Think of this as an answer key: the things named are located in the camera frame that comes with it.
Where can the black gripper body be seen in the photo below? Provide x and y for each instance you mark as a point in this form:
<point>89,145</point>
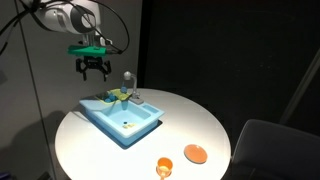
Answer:
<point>92,62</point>

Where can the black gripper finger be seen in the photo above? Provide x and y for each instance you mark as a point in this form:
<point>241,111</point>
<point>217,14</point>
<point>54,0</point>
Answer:
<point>106,68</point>
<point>80,68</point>

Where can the blue toy cup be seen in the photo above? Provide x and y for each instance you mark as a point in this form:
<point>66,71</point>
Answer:
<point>111,98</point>

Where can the light blue toy sink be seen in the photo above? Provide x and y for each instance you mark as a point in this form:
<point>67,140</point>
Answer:
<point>126,115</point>

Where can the small yellow sink piece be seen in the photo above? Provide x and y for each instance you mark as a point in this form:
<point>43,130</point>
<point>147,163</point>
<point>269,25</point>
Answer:
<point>129,126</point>

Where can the orange toy cup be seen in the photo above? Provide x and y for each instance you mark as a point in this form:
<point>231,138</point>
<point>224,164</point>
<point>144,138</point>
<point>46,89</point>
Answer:
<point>164,164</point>

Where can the small blue round item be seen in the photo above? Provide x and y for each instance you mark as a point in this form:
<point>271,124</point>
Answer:
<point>124,89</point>

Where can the yellow green dish rack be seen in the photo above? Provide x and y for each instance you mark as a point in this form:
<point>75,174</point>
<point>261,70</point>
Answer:
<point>125,96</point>

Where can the grey toy faucet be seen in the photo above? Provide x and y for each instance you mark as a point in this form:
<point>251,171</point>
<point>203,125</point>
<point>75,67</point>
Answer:
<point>134,90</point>

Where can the black floor object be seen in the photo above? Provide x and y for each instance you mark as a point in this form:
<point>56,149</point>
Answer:
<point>45,176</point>

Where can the orange toy plate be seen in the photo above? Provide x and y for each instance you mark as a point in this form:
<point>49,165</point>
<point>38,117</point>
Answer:
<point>195,153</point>

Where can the dark blue bin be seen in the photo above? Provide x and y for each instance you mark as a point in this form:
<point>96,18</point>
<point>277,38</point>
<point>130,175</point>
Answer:
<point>6,175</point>

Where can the grey chair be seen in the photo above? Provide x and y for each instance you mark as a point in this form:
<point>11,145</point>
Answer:
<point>273,153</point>

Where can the grey metal pole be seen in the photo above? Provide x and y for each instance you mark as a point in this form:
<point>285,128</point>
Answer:
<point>300,88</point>

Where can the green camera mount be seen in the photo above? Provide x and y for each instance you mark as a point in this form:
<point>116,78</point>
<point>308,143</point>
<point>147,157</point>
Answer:
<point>86,50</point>

